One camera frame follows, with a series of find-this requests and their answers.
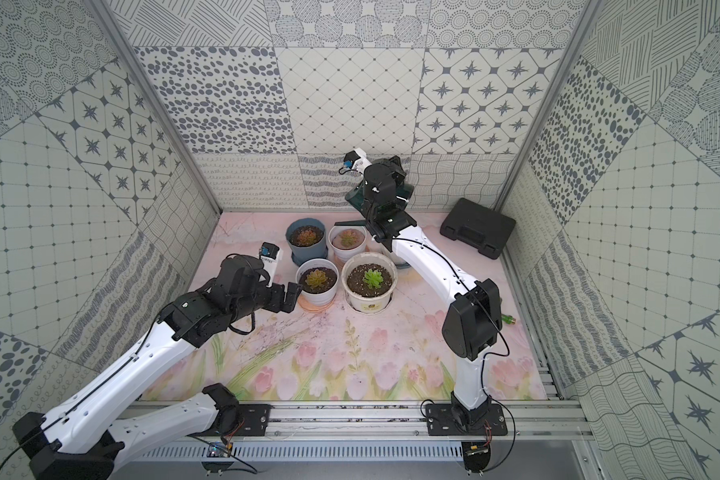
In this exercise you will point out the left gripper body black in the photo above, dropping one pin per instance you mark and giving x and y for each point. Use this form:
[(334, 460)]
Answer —
[(278, 293)]

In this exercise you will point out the white pot yellow-green succulent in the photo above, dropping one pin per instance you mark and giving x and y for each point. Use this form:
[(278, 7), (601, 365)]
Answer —
[(319, 279)]

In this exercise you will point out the small white pot reddish succulent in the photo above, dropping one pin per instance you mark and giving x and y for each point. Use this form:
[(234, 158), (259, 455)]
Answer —
[(347, 241)]

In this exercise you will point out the large white pot green succulent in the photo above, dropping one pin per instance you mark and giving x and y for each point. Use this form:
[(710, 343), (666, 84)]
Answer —
[(369, 280)]

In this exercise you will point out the dark green watering can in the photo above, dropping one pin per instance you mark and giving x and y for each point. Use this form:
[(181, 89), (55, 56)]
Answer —
[(382, 196)]

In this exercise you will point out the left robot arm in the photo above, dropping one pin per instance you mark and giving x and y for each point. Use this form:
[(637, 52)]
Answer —
[(84, 437)]

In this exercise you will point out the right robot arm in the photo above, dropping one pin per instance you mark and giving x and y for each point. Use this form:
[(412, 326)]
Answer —
[(473, 321)]

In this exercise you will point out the blue-grey pot red succulent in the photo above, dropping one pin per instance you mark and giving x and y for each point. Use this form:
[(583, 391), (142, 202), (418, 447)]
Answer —
[(307, 240)]

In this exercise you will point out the terracotta saucer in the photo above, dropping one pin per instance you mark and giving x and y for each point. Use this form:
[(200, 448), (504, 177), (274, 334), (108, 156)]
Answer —
[(304, 301)]

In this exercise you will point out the small green circuit board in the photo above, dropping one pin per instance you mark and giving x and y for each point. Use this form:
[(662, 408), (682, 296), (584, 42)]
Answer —
[(216, 459)]

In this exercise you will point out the black plastic tool case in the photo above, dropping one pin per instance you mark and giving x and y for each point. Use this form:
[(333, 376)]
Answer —
[(482, 228)]

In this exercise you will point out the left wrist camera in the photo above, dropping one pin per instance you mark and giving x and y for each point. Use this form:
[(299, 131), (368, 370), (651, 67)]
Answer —
[(270, 255)]

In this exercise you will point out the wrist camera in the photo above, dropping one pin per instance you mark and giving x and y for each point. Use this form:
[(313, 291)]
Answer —
[(270, 255), (355, 161)]

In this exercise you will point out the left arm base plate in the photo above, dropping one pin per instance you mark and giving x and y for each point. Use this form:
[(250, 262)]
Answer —
[(253, 420)]

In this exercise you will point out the aluminium mounting rail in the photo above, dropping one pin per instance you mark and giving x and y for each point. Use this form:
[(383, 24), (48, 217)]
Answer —
[(404, 420)]

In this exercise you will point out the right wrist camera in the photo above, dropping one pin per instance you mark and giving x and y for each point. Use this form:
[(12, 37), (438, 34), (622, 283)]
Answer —
[(355, 161)]

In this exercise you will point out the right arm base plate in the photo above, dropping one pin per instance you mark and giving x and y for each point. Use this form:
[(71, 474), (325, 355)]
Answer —
[(445, 419)]

